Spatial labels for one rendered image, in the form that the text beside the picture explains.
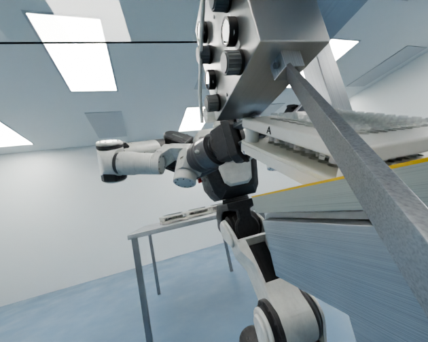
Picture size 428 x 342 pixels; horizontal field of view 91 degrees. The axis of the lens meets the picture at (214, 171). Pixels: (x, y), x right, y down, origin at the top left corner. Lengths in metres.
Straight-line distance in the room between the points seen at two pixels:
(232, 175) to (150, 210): 4.49
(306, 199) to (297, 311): 0.51
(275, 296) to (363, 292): 0.50
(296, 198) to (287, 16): 0.23
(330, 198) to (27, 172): 5.78
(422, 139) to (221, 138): 0.34
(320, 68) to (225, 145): 0.34
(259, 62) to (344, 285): 0.29
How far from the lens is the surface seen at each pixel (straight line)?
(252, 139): 0.42
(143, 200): 5.26
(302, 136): 0.30
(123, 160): 0.66
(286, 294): 0.77
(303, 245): 0.32
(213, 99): 0.42
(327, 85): 0.66
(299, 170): 0.31
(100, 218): 5.33
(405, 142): 0.31
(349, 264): 0.27
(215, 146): 0.51
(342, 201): 0.25
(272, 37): 0.31
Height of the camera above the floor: 0.98
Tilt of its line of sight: 9 degrees up
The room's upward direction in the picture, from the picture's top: 12 degrees counter-clockwise
